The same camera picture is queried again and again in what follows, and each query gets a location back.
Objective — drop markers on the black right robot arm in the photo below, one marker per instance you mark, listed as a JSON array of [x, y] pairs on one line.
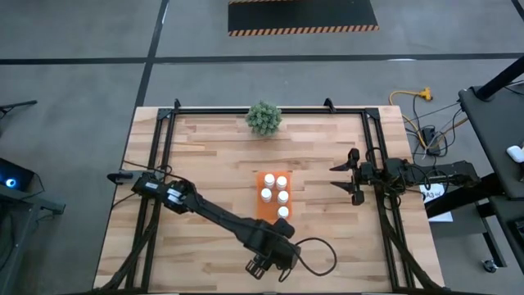
[[434, 172]]

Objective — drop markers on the orange plastic basket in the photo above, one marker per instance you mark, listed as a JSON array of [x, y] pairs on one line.
[[266, 211]]

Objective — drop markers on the black hazard-striped floor mat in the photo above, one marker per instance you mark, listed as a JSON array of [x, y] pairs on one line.
[[303, 14]]

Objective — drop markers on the dark metal stand frame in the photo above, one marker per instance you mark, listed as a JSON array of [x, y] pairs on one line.
[[16, 213]]

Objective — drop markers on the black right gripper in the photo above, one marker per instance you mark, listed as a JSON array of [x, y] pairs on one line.
[[357, 176]]

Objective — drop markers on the black tripod leg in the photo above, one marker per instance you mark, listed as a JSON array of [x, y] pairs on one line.
[[20, 104]]

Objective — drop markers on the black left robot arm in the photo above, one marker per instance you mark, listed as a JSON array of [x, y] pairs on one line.
[[213, 213]]

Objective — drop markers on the black device with blue light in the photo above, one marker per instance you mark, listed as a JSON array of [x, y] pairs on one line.
[[18, 176]]

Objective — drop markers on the black aluminium table frame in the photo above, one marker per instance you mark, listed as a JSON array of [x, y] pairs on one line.
[[213, 110]]

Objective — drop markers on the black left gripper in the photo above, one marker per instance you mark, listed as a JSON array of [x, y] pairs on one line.
[[278, 252]]

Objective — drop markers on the black side table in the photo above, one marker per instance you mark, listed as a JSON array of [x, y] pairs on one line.
[[499, 131]]

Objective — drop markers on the white pill bottle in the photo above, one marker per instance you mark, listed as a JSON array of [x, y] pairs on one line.
[[269, 179], [266, 194], [283, 212], [283, 197], [281, 182]]

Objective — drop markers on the green artificial plant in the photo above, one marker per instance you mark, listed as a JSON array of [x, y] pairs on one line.
[[263, 119]]

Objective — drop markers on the black diagonal stand pole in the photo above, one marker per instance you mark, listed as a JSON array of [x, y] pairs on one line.
[[501, 80]]

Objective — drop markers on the white earbuds case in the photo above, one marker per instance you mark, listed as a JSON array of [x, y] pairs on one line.
[[516, 154]]

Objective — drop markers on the black cart base frame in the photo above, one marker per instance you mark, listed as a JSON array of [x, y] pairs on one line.
[[458, 197]]

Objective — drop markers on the black power strip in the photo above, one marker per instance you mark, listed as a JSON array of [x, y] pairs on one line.
[[430, 137]]

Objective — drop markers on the white paper sheet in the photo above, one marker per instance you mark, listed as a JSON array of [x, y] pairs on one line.
[[434, 192]]

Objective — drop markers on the black caster wheel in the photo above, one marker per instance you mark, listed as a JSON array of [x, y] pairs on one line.
[[489, 266]]

